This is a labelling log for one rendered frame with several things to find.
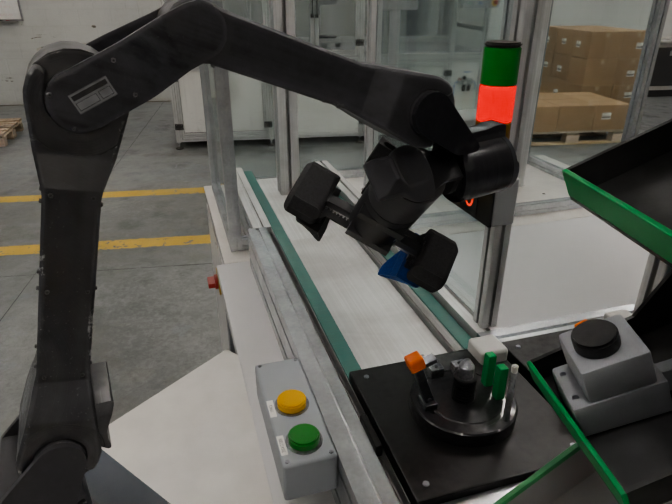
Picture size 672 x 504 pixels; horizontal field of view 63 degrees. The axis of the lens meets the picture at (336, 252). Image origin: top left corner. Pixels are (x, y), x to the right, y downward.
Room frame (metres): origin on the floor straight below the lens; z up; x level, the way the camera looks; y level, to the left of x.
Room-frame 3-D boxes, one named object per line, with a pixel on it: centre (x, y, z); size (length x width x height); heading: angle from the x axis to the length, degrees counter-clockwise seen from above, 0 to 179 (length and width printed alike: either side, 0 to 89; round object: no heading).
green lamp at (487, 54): (0.79, -0.23, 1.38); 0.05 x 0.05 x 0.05
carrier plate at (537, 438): (0.57, -0.17, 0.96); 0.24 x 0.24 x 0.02; 17
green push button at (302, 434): (0.52, 0.04, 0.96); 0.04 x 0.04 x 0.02
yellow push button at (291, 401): (0.59, 0.06, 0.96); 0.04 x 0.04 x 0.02
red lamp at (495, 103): (0.79, -0.23, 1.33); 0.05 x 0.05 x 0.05
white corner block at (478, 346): (0.69, -0.23, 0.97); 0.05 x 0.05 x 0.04; 17
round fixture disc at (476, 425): (0.57, -0.17, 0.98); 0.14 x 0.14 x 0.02
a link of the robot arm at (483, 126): (0.49, -0.10, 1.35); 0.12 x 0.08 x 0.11; 116
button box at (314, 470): (0.59, 0.06, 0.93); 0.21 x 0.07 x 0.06; 17
